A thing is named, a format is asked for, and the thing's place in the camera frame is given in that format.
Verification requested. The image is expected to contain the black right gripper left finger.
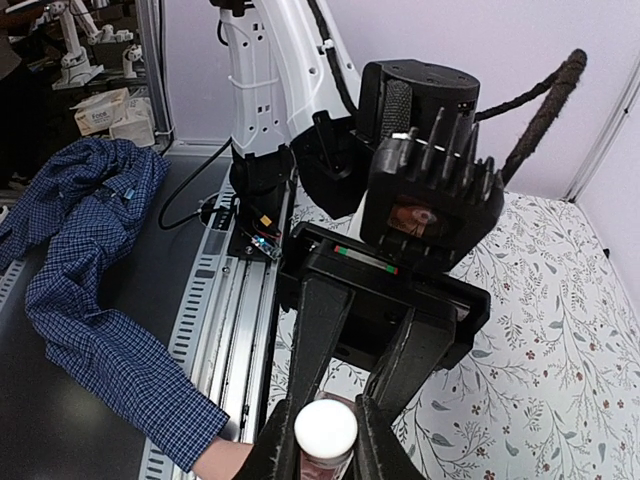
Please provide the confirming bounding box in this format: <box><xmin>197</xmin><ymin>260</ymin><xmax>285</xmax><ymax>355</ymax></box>
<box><xmin>239</xmin><ymin>398</ymin><xmax>300</xmax><ymax>480</ymax></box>

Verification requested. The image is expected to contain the front aluminium rail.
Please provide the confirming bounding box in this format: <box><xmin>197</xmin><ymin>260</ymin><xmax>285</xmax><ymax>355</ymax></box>
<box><xmin>0</xmin><ymin>149</ymin><xmax>301</xmax><ymax>480</ymax></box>

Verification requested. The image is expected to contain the white nail polish brush cap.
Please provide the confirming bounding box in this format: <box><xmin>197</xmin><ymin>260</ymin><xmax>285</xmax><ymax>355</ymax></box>
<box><xmin>294</xmin><ymin>399</ymin><xmax>358</xmax><ymax>460</ymax></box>

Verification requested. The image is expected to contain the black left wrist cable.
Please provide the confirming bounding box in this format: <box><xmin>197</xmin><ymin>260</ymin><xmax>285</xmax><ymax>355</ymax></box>
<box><xmin>472</xmin><ymin>48</ymin><xmax>589</xmax><ymax>189</ymax></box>

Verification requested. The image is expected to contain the right aluminium frame post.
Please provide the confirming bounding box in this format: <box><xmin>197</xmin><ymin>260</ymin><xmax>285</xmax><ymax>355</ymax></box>
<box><xmin>562</xmin><ymin>56</ymin><xmax>640</xmax><ymax>203</ymax></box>

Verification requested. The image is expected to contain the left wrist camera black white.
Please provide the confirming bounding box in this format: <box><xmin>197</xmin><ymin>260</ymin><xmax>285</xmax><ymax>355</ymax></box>
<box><xmin>357</xmin><ymin>107</ymin><xmax>506</xmax><ymax>274</ymax></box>

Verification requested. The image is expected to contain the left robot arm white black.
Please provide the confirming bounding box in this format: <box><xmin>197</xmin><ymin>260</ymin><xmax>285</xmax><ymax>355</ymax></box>
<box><xmin>218</xmin><ymin>1</ymin><xmax>504</xmax><ymax>419</ymax></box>

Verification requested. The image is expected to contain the tissue box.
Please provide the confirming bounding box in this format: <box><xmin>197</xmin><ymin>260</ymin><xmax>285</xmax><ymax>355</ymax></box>
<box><xmin>71</xmin><ymin>88</ymin><xmax>130</xmax><ymax>136</ymax></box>
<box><xmin>109</xmin><ymin>97</ymin><xmax>155</xmax><ymax>147</ymax></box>

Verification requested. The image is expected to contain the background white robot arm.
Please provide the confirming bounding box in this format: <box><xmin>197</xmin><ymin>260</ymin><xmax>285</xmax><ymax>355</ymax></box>
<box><xmin>46</xmin><ymin>0</ymin><xmax>104</xmax><ymax>91</ymax></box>

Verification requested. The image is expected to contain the floral patterned table mat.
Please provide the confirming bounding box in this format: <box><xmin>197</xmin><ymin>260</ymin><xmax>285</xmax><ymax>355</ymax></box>
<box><xmin>267</xmin><ymin>189</ymin><xmax>640</xmax><ymax>480</ymax></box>

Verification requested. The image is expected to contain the blue checked sleeve forearm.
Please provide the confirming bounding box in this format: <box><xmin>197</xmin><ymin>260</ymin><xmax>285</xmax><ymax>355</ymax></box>
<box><xmin>1</xmin><ymin>138</ymin><xmax>228</xmax><ymax>472</ymax></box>

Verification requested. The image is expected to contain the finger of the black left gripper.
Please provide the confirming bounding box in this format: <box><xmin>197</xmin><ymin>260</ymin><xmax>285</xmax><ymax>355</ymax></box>
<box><xmin>288</xmin><ymin>275</ymin><xmax>354</xmax><ymax>405</ymax></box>
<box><xmin>364</xmin><ymin>305</ymin><xmax>457</xmax><ymax>418</ymax></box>

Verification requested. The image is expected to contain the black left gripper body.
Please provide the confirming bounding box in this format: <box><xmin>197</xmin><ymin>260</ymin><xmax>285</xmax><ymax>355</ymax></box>
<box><xmin>279</xmin><ymin>222</ymin><xmax>491</xmax><ymax>371</ymax></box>

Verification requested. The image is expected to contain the person's bare hand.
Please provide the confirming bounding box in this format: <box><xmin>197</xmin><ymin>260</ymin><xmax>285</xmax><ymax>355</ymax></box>
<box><xmin>192</xmin><ymin>437</ymin><xmax>254</xmax><ymax>480</ymax></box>

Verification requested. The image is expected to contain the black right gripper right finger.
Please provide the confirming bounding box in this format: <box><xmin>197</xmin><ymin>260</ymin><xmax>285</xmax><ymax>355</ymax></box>
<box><xmin>353</xmin><ymin>394</ymin><xmax>418</xmax><ymax>480</ymax></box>

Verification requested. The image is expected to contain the black power cable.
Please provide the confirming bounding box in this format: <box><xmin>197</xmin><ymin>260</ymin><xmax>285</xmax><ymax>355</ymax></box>
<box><xmin>157</xmin><ymin>137</ymin><xmax>234</xmax><ymax>232</ymax></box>

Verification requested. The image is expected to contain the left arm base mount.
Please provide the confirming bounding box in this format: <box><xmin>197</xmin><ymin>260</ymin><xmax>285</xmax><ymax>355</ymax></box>
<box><xmin>198</xmin><ymin>194</ymin><xmax>282</xmax><ymax>262</ymax></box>

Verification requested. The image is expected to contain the pink nail polish bottle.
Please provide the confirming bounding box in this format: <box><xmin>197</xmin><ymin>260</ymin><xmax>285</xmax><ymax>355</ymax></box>
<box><xmin>299</xmin><ymin>391</ymin><xmax>355</xmax><ymax>479</ymax></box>

